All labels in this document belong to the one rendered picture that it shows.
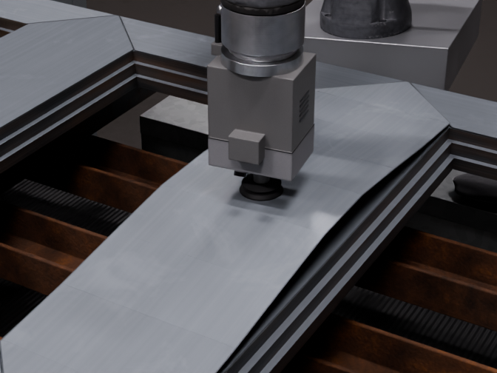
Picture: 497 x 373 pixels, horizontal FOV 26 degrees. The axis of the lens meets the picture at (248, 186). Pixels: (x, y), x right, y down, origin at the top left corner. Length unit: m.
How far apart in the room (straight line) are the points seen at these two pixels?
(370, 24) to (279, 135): 0.78
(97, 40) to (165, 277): 0.60
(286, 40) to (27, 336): 0.34
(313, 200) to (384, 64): 0.73
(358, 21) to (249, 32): 0.81
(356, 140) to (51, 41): 0.50
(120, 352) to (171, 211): 0.19
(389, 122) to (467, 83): 2.22
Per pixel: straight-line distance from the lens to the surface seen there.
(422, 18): 1.84
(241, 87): 0.97
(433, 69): 1.72
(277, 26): 0.94
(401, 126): 1.23
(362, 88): 1.33
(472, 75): 3.51
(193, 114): 1.67
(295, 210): 1.02
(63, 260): 1.34
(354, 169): 1.10
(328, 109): 1.26
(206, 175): 1.08
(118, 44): 1.47
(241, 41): 0.95
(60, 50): 1.46
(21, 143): 1.29
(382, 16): 1.76
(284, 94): 0.96
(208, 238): 0.99
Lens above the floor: 1.43
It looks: 30 degrees down
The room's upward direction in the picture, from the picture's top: straight up
